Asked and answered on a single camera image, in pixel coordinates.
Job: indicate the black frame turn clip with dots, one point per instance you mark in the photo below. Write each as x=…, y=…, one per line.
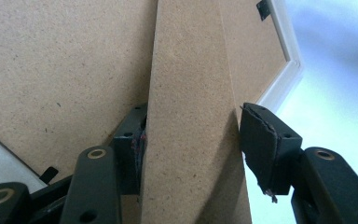
x=48, y=174
x=263, y=10

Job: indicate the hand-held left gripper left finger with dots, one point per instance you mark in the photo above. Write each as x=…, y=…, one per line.
x=129, y=161

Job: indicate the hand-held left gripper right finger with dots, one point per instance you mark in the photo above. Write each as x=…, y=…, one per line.
x=270, y=149

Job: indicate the brown fibreboard frame stand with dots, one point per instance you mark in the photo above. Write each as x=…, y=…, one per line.
x=192, y=124

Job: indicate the wooden picture frame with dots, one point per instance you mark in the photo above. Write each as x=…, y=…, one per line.
x=59, y=62

